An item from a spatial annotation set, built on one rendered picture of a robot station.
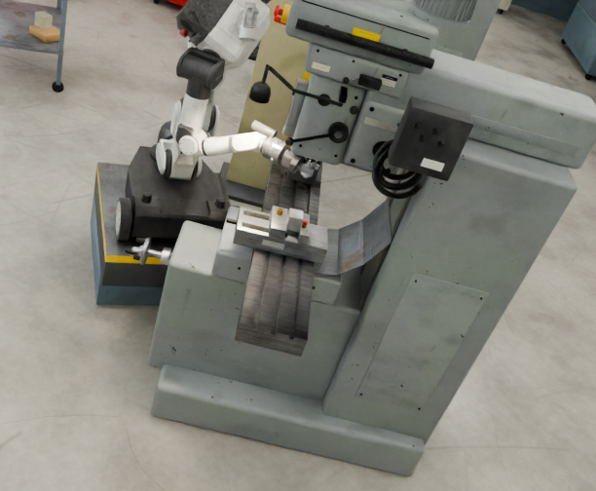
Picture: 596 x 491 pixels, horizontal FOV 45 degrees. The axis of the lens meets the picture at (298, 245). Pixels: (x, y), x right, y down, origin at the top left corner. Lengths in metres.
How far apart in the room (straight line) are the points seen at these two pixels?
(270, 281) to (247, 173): 2.25
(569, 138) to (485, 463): 1.72
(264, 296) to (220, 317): 0.52
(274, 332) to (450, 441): 1.53
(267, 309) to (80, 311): 1.44
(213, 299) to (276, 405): 0.57
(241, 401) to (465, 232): 1.21
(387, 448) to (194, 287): 1.11
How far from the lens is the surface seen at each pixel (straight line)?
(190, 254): 2.90
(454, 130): 2.24
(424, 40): 2.37
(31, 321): 3.60
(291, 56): 4.37
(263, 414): 3.14
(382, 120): 2.48
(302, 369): 3.12
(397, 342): 2.90
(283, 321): 2.41
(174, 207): 3.42
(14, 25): 5.65
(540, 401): 4.19
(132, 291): 3.67
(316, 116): 2.50
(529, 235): 2.65
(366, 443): 3.24
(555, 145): 2.62
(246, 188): 4.76
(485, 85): 2.49
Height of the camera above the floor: 2.53
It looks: 35 degrees down
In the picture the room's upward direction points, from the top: 19 degrees clockwise
